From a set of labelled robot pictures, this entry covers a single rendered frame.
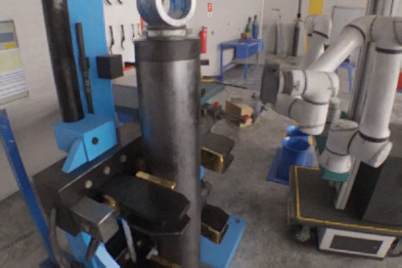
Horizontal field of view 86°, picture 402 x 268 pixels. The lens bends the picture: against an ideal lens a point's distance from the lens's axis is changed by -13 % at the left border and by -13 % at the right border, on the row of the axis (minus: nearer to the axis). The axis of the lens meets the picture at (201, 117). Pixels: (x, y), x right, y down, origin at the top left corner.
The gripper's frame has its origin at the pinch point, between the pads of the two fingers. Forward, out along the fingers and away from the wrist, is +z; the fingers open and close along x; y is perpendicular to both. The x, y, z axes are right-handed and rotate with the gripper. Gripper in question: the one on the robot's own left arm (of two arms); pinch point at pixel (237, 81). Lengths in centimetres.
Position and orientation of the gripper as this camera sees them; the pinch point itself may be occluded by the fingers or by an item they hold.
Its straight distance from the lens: 82.7
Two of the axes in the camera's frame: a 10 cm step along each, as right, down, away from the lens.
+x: 0.0, 9.2, 3.9
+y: -0.6, 3.9, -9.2
